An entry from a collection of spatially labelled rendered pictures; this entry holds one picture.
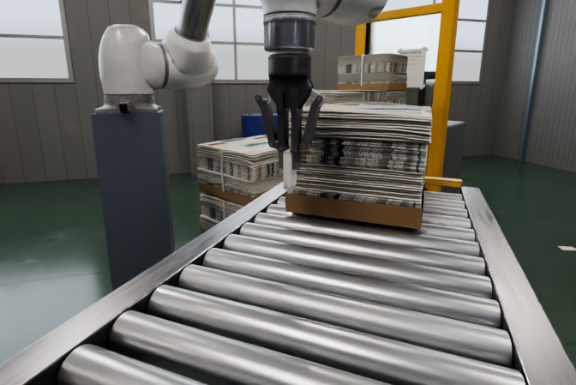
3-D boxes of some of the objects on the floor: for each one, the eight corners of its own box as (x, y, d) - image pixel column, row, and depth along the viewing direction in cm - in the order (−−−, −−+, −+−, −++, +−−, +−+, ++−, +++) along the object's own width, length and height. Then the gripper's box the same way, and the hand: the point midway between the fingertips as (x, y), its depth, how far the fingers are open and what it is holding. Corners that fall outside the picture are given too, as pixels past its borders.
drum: (278, 169, 478) (277, 111, 461) (287, 178, 429) (287, 114, 412) (240, 171, 465) (237, 112, 448) (245, 181, 416) (243, 115, 399)
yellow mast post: (421, 229, 273) (445, -31, 232) (425, 226, 280) (448, -28, 238) (432, 232, 267) (459, -34, 226) (436, 229, 274) (463, -31, 233)
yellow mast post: (348, 210, 315) (357, -13, 274) (353, 208, 322) (363, -10, 281) (357, 213, 310) (368, -15, 268) (362, 210, 316) (373, -12, 275)
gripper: (332, 54, 61) (328, 185, 66) (264, 57, 66) (266, 179, 71) (321, 50, 54) (317, 196, 60) (245, 52, 59) (249, 189, 64)
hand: (290, 169), depth 64 cm, fingers closed
